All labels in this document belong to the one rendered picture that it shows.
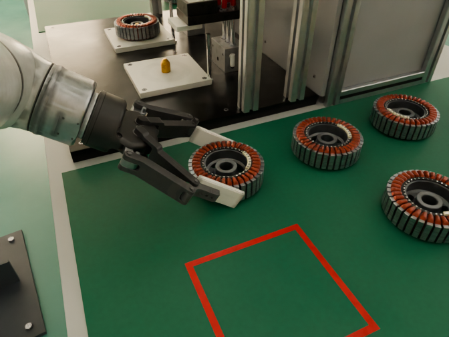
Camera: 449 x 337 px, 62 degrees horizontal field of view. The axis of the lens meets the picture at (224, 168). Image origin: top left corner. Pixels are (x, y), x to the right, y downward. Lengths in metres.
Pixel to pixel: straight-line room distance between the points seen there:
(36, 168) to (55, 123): 1.51
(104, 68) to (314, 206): 0.57
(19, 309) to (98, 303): 0.99
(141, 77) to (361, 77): 0.44
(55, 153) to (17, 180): 1.27
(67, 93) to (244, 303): 0.31
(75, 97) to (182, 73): 0.38
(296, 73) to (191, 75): 0.22
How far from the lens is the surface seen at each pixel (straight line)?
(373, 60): 0.82
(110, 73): 0.87
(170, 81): 0.79
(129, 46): 0.97
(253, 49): 0.65
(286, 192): 0.56
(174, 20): 0.81
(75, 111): 0.47
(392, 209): 0.54
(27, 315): 1.42
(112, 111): 0.49
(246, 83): 0.67
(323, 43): 0.74
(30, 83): 0.47
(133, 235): 0.51
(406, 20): 0.84
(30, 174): 1.96
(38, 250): 1.59
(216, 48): 0.86
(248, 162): 0.55
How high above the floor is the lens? 1.13
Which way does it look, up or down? 39 degrees down
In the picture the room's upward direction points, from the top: straight up
